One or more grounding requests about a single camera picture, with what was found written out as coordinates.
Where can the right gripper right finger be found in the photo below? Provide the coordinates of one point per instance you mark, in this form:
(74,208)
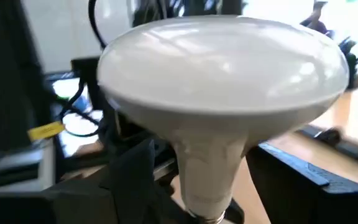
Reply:
(306,199)

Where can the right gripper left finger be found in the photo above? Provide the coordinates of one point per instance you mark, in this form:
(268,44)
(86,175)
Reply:
(42,205)

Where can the white reflector lightbulb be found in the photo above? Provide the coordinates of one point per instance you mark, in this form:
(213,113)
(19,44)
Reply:
(222,68)

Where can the grey side desk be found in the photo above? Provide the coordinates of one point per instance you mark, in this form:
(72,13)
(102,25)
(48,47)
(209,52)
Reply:
(17,168)

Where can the yellow tag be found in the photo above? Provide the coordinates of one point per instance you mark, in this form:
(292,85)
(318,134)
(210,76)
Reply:
(45,130)

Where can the black computer monitor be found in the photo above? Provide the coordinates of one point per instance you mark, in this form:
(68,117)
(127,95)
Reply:
(8,62)

